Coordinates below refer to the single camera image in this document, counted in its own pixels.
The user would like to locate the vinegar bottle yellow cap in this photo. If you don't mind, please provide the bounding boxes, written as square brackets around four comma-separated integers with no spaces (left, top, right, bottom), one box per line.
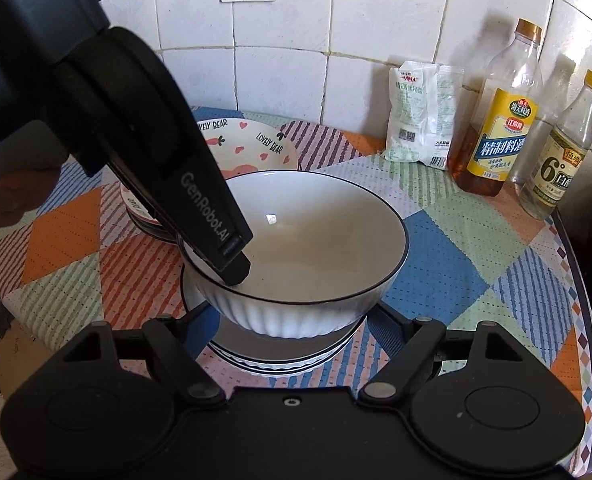
[519,69,592,221]

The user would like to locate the person's left hand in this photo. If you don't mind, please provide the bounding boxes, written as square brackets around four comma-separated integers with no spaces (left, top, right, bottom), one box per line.
[0,170,60,247]

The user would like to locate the patchwork table cloth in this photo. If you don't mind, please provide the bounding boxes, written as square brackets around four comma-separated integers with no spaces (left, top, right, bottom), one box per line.
[0,105,592,461]

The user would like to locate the clear empty bottle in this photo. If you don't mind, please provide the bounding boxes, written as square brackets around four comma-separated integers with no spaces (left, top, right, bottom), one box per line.
[508,57,577,186]

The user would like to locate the white ribbed bowl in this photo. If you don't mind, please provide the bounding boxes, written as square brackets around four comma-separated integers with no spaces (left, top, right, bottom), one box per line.
[208,305,354,362]
[178,170,409,338]
[180,260,369,376]

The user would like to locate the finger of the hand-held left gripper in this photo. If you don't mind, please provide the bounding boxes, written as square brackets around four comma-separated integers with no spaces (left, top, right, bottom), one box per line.
[108,154,255,289]

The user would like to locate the white salt bag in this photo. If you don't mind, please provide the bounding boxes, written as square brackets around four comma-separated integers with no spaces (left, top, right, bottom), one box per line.
[386,60,466,170]

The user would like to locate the cooking wine bottle yellow label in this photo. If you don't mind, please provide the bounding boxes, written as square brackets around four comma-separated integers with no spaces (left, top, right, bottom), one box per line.
[447,18,544,198]

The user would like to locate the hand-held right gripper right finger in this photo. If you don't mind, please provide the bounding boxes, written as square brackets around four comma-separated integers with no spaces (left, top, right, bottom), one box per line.
[358,300,514,403]

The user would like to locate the bunny print plate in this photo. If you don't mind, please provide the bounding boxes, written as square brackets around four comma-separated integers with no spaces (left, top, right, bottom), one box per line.
[196,117,300,177]
[119,180,177,228]

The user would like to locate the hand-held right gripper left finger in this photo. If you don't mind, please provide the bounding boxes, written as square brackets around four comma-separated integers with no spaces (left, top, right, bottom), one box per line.
[63,305,227,403]

